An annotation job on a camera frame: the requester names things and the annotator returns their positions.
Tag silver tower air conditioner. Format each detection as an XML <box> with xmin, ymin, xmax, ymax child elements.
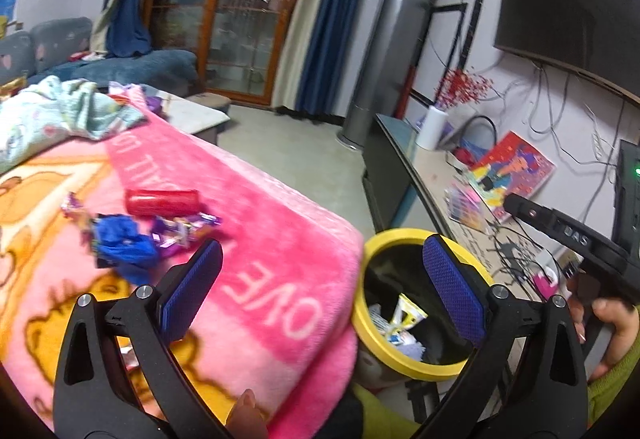
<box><xmin>337</xmin><ymin>0</ymin><xmax>444</xmax><ymax>153</ymax></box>

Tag red cylindrical wrapper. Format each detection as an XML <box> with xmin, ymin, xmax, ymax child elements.
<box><xmin>124</xmin><ymin>188</ymin><xmax>201</xmax><ymax>218</ymax></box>

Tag dark storage box beige lid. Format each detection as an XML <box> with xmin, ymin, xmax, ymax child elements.
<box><xmin>187</xmin><ymin>92</ymin><xmax>234</xmax><ymax>116</ymax></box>

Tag purple cloth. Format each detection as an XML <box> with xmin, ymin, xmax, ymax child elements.
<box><xmin>107</xmin><ymin>82</ymin><xmax>167</xmax><ymax>118</ymax></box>

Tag wooden sliding glass door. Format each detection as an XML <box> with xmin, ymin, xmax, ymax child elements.
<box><xmin>142</xmin><ymin>0</ymin><xmax>321</xmax><ymax>108</ymax></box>

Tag gold snack packet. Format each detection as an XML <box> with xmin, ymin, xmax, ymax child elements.
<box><xmin>0</xmin><ymin>76</ymin><xmax>27</xmax><ymax>101</ymax></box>

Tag purple candy wrapper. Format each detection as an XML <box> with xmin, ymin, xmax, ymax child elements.
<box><xmin>150</xmin><ymin>212</ymin><xmax>224</xmax><ymax>253</ymax></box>
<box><xmin>59</xmin><ymin>192</ymin><xmax>94</xmax><ymax>231</ymax></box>

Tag red berry branch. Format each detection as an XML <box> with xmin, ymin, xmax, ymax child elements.
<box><xmin>432</xmin><ymin>66</ymin><xmax>494</xmax><ymax>111</ymax></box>

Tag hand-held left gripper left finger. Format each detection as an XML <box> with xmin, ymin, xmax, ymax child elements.
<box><xmin>52</xmin><ymin>238</ymin><xmax>225</xmax><ymax>439</ymax></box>

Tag yellow white snack wrapper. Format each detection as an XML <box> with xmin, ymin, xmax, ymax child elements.
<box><xmin>389</xmin><ymin>294</ymin><xmax>429</xmax><ymax>336</ymax></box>

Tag black cable bundle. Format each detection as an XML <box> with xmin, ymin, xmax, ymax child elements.
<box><xmin>487</xmin><ymin>219</ymin><xmax>567</xmax><ymax>286</ymax></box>

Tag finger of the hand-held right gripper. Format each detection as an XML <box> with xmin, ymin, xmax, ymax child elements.
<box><xmin>504</xmin><ymin>193</ymin><xmax>592</xmax><ymax>250</ymax></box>

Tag light blue printed quilt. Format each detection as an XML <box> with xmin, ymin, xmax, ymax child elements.
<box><xmin>0</xmin><ymin>75</ymin><xmax>149</xmax><ymax>175</ymax></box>

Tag person's right hand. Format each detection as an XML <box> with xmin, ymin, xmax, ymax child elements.
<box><xmin>567</xmin><ymin>271</ymin><xmax>640</xmax><ymax>382</ymax></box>

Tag blue plastic bag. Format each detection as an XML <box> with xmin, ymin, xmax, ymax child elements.
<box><xmin>91</xmin><ymin>213</ymin><xmax>159</xmax><ymax>286</ymax></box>

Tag pink cartoon printed blanket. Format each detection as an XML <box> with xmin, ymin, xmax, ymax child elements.
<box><xmin>0</xmin><ymin>112</ymin><xmax>364</xmax><ymax>435</ymax></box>

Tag white ribbed vase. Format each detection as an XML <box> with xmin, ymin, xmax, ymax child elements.
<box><xmin>416</xmin><ymin>105</ymin><xmax>448</xmax><ymax>151</ymax></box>

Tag yellow rimmed black trash bin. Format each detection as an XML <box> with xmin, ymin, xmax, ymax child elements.
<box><xmin>350</xmin><ymin>229</ymin><xmax>497</xmax><ymax>381</ymax></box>

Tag person's left hand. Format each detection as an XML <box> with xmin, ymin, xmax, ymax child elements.
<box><xmin>229</xmin><ymin>390</ymin><xmax>272</xmax><ymax>439</ymax></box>

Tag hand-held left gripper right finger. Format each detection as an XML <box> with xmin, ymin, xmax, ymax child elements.
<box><xmin>415</xmin><ymin>235</ymin><xmax>589</xmax><ymax>439</ymax></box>

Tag white power strip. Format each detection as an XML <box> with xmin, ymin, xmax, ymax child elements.
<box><xmin>590</xmin><ymin>128</ymin><xmax>609</xmax><ymax>161</ymax></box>

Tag white foam fruit net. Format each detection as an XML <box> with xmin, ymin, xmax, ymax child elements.
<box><xmin>394</xmin><ymin>334</ymin><xmax>427</xmax><ymax>363</ymax></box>

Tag hanging wall cables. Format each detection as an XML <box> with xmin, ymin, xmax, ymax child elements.
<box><xmin>495</xmin><ymin>59</ymin><xmax>632</xmax><ymax>181</ymax></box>

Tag person's green clothing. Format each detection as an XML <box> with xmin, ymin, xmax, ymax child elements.
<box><xmin>350</xmin><ymin>384</ymin><xmax>422</xmax><ymax>439</ymax></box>

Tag dark glass television cabinet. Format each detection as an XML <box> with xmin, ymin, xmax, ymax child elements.
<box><xmin>361</xmin><ymin>113</ymin><xmax>621</xmax><ymax>439</ymax></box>

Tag white top coffee table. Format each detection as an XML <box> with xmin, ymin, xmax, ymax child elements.
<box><xmin>145</xmin><ymin>86</ymin><xmax>232</xmax><ymax>146</ymax></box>

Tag blue heart patterned sofa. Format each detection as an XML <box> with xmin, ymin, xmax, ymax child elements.
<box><xmin>0</xmin><ymin>16</ymin><xmax>198</xmax><ymax>98</ymax></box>

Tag person's right forearm green sleeve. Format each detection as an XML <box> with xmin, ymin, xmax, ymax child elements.
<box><xmin>587</xmin><ymin>339</ymin><xmax>640</xmax><ymax>423</ymax></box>

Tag pink tape dispenser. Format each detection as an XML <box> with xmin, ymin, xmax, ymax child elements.
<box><xmin>534</xmin><ymin>268</ymin><xmax>562</xmax><ymax>301</ymax></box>

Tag colourful picture book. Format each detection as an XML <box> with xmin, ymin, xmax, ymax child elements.
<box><xmin>467</xmin><ymin>130</ymin><xmax>557</xmax><ymax>223</ymax></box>

